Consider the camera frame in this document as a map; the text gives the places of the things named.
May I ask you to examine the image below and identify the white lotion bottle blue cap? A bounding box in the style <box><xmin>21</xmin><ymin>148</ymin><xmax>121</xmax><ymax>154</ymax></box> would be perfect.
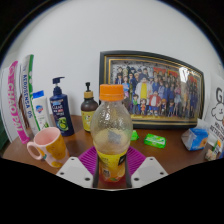
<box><xmin>32</xmin><ymin>90</ymin><xmax>52</xmax><ymax>132</ymax></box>

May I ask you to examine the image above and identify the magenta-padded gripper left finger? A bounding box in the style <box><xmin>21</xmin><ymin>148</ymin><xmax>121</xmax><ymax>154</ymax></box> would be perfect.
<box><xmin>55</xmin><ymin>145</ymin><xmax>100</xmax><ymax>189</ymax></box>

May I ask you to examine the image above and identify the white paper gift bag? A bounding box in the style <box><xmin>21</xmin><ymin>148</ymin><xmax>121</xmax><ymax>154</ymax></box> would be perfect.
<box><xmin>203</xmin><ymin>71</ymin><xmax>224</xmax><ymax>151</ymax></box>

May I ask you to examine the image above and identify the framed group picture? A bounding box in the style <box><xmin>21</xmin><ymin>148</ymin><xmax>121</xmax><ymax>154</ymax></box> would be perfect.
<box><xmin>98</xmin><ymin>50</ymin><xmax>206</xmax><ymax>130</ymax></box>

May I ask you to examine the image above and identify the dark blue pump bottle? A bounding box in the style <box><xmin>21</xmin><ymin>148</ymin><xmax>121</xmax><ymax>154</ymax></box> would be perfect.
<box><xmin>49</xmin><ymin>76</ymin><xmax>75</xmax><ymax>137</ymax></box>

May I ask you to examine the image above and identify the white and green shuttlecock tube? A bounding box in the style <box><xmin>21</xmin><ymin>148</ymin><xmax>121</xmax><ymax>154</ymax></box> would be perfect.
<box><xmin>20</xmin><ymin>54</ymin><xmax>43</xmax><ymax>136</ymax></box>

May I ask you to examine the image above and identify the small flat snack packet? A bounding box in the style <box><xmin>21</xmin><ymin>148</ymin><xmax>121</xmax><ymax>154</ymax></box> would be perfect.
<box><xmin>204</xmin><ymin>148</ymin><xmax>221</xmax><ymax>162</ymax></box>

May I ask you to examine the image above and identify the orange-capped juice bottle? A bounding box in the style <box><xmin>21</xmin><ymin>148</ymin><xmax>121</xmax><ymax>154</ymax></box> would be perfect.
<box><xmin>89</xmin><ymin>83</ymin><xmax>134</xmax><ymax>183</ymax></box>

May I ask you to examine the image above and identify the pink shuttlecock tube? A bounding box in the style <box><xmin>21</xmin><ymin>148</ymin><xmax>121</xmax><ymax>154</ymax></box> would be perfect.
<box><xmin>7</xmin><ymin>60</ymin><xmax>31</xmax><ymax>145</ymax></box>

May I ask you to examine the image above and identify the brown pump bottle yellow label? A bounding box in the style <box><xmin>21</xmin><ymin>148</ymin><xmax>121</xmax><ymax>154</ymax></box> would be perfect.
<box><xmin>80</xmin><ymin>81</ymin><xmax>99</xmax><ymax>133</ymax></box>

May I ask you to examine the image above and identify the small colourful puzzle cube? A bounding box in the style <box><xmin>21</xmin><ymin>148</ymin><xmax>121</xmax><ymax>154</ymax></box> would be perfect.
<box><xmin>214</xmin><ymin>139</ymin><xmax>224</xmax><ymax>152</ymax></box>

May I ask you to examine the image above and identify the pink mug with orange print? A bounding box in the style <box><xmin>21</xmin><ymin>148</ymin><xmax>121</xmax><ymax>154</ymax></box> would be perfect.
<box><xmin>26</xmin><ymin>126</ymin><xmax>70</xmax><ymax>169</ymax></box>

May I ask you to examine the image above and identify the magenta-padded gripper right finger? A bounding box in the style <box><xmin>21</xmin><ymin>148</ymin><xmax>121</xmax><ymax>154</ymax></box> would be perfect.
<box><xmin>125</xmin><ymin>145</ymin><xmax>169</xmax><ymax>189</ymax></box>

